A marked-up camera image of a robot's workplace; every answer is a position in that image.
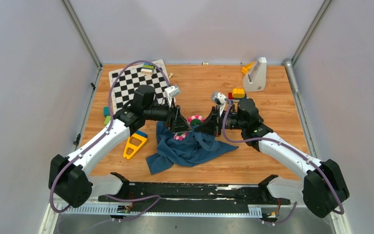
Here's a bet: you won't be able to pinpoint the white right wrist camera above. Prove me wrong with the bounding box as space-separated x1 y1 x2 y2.
211 91 227 116

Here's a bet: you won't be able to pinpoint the yellow plastic frame toy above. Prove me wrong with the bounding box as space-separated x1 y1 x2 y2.
123 133 148 160

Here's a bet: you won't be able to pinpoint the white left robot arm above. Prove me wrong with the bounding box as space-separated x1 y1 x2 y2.
49 85 191 208

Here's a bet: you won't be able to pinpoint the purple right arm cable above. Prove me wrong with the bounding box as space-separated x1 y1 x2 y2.
222 100 345 226

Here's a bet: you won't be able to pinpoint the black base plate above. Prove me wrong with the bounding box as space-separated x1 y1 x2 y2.
98 181 291 215

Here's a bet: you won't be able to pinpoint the teal toy block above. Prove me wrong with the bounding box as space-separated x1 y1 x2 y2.
103 106 110 117

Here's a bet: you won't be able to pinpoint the blue toy brick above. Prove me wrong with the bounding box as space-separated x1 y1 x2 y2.
135 130 148 138

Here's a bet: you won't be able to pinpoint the white slotted cable duct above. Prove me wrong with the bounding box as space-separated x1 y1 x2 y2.
64 203 262 218

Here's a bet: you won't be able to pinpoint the blue garment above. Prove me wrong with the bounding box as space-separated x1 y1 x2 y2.
146 121 238 175

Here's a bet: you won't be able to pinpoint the orange toy piece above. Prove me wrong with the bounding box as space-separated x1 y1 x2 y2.
241 61 255 75

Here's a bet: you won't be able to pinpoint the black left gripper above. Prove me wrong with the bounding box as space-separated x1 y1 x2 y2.
144 97 192 134

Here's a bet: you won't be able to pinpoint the green toy block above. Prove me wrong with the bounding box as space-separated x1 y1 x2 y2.
104 115 111 126

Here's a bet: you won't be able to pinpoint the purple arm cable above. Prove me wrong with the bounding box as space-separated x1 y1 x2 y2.
49 60 175 223
222 100 345 226

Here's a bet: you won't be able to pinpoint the pink white flower brooch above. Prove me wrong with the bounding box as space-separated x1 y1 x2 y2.
188 115 204 126

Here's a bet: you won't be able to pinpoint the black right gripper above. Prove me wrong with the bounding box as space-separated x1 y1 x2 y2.
194 105 246 138

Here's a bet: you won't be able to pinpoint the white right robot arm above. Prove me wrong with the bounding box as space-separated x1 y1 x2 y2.
194 98 350 218

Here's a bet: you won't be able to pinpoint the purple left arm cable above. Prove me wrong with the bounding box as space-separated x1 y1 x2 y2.
49 60 175 223

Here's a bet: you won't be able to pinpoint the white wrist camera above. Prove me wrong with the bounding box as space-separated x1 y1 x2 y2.
211 91 227 116
164 85 181 105

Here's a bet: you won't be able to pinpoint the stacked toy bricks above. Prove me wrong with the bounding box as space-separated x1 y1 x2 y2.
140 63 155 76

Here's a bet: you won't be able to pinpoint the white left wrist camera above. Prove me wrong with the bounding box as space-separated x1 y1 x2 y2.
164 85 181 105

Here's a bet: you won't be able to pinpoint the white wedge stand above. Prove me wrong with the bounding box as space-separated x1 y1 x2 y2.
243 57 267 92

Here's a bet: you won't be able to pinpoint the colourful toy car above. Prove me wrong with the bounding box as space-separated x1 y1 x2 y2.
227 88 247 100

